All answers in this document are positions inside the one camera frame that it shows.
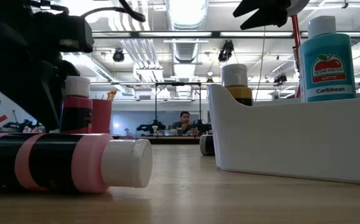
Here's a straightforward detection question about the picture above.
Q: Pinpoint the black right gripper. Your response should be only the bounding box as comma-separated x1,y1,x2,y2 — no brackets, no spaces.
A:
232,0,293,31

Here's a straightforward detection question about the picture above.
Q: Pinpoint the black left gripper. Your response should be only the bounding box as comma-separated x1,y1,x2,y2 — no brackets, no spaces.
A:
0,0,94,131

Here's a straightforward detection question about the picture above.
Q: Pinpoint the red plastic cup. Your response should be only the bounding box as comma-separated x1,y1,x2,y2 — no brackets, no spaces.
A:
91,98,113,135

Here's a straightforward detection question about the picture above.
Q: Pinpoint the yellow paint bottle black label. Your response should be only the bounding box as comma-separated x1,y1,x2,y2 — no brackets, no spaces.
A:
220,63,254,107

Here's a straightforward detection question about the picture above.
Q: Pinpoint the turquoise paint bottle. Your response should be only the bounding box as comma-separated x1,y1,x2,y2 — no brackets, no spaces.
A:
298,15,358,103

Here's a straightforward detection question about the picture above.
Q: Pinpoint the red paint bottle black label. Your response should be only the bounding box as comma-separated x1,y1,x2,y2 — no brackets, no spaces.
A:
58,75,94,135

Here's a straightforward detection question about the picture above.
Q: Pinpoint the pink paint bottle black label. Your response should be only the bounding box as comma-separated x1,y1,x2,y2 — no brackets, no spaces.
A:
0,133,154,194

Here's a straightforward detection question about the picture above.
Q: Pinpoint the white paint bottle black label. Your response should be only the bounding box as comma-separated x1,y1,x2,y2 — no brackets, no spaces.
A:
199,134,217,157

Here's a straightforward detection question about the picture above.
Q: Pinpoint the white plastic bin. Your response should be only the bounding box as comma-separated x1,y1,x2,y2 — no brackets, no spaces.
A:
207,82,360,187

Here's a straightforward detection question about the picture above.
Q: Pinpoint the person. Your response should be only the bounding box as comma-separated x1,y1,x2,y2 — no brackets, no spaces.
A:
169,110,199,137

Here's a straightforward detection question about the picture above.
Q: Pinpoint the dark background workbench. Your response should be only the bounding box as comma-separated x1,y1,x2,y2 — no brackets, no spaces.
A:
114,134,214,146

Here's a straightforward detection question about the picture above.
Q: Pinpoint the black aluminium rig frame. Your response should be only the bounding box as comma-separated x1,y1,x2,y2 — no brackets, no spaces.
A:
91,30,360,39

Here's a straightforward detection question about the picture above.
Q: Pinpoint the black ceiling camera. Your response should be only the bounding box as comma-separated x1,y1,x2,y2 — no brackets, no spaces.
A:
217,39,235,63
273,73,288,86
112,48,125,63

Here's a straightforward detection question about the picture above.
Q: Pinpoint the silver ceiling air duct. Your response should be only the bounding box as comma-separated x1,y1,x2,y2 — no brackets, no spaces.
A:
166,0,209,65

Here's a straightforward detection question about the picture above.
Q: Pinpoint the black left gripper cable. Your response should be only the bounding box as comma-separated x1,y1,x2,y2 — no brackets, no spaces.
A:
80,0,147,23

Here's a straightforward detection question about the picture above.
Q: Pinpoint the black background rig frame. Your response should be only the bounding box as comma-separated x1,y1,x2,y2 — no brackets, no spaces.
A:
154,82,202,124

